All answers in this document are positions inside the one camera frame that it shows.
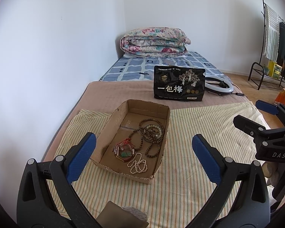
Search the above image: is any brown wooden bead necklace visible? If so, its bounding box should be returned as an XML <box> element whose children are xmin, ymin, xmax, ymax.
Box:
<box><xmin>129</xmin><ymin>119</ymin><xmax>167</xmax><ymax>158</ymax></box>

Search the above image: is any green jade pendant red cord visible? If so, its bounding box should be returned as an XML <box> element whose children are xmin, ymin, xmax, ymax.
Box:
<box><xmin>112</xmin><ymin>137</ymin><xmax>136</xmax><ymax>163</ymax></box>

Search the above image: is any white pearl necklace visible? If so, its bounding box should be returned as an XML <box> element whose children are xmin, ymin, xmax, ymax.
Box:
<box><xmin>126</xmin><ymin>152</ymin><xmax>148</xmax><ymax>175</ymax></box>

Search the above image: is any right hand white glove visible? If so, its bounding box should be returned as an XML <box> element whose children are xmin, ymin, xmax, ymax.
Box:
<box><xmin>261</xmin><ymin>161</ymin><xmax>283</xmax><ymax>207</ymax></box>

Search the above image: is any left hand white glove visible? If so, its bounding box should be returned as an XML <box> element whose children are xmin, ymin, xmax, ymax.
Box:
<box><xmin>96</xmin><ymin>201</ymin><xmax>149</xmax><ymax>227</ymax></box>

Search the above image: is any yellow box on rack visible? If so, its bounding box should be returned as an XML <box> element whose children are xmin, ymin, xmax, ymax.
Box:
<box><xmin>268</xmin><ymin>60</ymin><xmax>282</xmax><ymax>79</ymax></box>

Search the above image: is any striped hanging cloth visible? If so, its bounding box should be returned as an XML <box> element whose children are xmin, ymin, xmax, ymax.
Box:
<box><xmin>263</xmin><ymin>4</ymin><xmax>280</xmax><ymax>62</ymax></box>

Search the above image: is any striped yellow towel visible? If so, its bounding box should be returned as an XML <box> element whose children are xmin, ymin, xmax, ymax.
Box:
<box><xmin>46</xmin><ymin>101</ymin><xmax>276</xmax><ymax>228</ymax></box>

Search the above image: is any black snack bag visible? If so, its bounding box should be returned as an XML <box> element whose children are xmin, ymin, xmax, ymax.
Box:
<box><xmin>153</xmin><ymin>65</ymin><xmax>205</xmax><ymax>101</ymax></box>

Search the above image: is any black clothes rack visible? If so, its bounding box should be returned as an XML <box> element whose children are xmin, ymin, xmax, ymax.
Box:
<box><xmin>248</xmin><ymin>0</ymin><xmax>285</xmax><ymax>91</ymax></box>

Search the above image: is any cardboard box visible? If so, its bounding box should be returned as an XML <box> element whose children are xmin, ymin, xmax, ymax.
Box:
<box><xmin>91</xmin><ymin>99</ymin><xmax>170</xmax><ymax>184</ymax></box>

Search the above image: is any folded floral quilt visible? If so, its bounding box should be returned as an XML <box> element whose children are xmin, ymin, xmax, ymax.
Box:
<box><xmin>119</xmin><ymin>27</ymin><xmax>191</xmax><ymax>57</ymax></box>

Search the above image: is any blue checkered bed sheet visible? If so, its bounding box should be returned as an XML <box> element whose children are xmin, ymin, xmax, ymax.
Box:
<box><xmin>100</xmin><ymin>51</ymin><xmax>230</xmax><ymax>82</ymax></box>

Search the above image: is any pink brown blanket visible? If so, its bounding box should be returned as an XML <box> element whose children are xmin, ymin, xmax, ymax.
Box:
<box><xmin>43</xmin><ymin>81</ymin><xmax>249</xmax><ymax>161</ymax></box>

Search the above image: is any white ring light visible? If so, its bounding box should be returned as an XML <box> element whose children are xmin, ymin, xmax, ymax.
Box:
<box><xmin>205</xmin><ymin>75</ymin><xmax>234</xmax><ymax>95</ymax></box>

